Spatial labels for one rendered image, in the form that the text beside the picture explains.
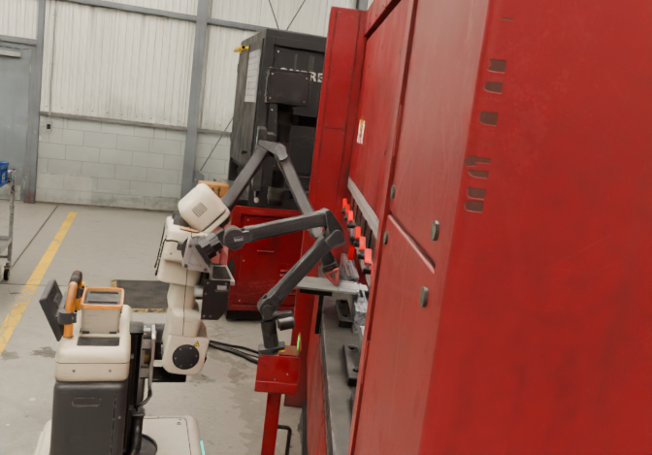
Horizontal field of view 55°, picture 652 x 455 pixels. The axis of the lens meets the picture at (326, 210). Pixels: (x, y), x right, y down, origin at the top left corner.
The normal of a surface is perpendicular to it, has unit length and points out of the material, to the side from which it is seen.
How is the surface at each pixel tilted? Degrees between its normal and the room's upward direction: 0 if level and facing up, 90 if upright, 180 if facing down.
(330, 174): 90
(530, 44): 90
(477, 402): 90
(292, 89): 90
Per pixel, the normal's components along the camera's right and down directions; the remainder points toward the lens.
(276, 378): 0.06, 0.15
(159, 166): 0.28, 0.18
